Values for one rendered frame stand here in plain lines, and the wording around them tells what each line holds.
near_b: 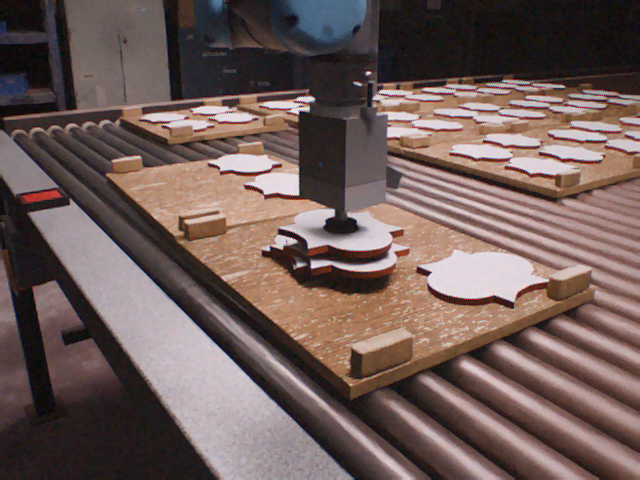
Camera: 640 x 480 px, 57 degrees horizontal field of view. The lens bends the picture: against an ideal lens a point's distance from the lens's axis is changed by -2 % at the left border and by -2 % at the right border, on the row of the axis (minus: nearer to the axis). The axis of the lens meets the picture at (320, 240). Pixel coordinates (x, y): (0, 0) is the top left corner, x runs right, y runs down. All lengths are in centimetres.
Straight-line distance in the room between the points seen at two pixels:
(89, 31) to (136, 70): 48
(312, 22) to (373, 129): 23
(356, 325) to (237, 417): 16
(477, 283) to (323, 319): 18
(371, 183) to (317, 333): 19
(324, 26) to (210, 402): 32
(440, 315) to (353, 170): 18
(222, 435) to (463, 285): 32
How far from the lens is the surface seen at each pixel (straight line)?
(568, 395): 58
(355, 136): 65
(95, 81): 542
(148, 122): 180
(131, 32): 545
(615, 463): 52
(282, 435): 50
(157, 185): 113
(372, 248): 66
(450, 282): 69
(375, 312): 63
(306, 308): 64
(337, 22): 48
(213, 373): 58
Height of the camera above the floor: 123
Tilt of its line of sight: 21 degrees down
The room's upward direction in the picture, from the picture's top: straight up
